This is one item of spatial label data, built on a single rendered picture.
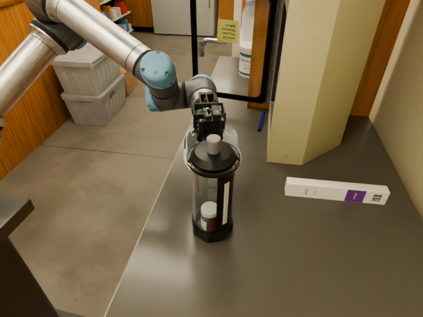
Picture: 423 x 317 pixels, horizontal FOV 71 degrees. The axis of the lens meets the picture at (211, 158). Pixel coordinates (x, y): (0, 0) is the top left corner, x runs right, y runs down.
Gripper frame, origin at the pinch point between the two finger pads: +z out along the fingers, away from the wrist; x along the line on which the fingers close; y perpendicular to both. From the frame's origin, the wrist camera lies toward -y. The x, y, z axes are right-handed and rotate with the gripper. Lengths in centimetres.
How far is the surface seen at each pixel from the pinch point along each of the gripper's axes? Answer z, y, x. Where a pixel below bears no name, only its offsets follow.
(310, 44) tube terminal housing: -24.4, 16.3, 26.0
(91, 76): -213, -65, -86
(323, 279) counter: 15.6, -20.4, 22.3
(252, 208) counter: -6.1, -20.7, 11.4
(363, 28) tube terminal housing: -30, 19, 42
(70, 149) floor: -178, -117, -109
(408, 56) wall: -45, 5, 70
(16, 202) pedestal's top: -15, -21, -53
